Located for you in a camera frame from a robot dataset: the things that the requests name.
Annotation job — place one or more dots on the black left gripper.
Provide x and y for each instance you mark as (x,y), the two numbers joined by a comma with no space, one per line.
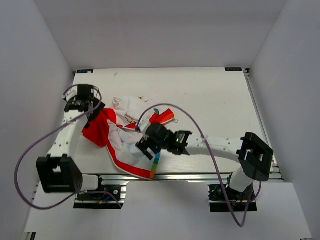
(96,112)

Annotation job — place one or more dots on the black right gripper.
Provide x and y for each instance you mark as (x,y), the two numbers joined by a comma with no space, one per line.
(143,146)

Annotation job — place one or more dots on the red white rainbow jacket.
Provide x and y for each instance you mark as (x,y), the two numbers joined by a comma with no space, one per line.
(115,129)

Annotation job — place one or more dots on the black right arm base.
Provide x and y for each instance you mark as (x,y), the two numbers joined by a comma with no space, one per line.
(238,201)

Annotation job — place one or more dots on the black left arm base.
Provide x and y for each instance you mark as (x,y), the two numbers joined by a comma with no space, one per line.
(111,197)

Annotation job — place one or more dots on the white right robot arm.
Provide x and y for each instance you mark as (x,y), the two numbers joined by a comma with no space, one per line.
(250,151)

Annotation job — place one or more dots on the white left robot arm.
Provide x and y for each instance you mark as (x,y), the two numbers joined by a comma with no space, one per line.
(58,172)

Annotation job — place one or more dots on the blue left corner sticker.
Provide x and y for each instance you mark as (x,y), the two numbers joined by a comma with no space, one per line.
(84,71)

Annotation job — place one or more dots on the blue corner sticker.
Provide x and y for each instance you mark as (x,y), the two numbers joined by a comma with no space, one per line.
(84,71)
(233,69)

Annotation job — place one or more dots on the blue right corner sticker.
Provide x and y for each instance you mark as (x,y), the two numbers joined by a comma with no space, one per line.
(233,69)

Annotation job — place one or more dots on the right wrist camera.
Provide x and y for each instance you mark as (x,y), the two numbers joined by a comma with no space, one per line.
(143,125)

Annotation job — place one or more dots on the aluminium table edge rail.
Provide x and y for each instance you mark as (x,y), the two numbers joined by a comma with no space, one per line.
(161,177)

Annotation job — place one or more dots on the right side aluminium rail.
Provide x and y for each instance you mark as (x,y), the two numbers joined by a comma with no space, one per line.
(263,128)

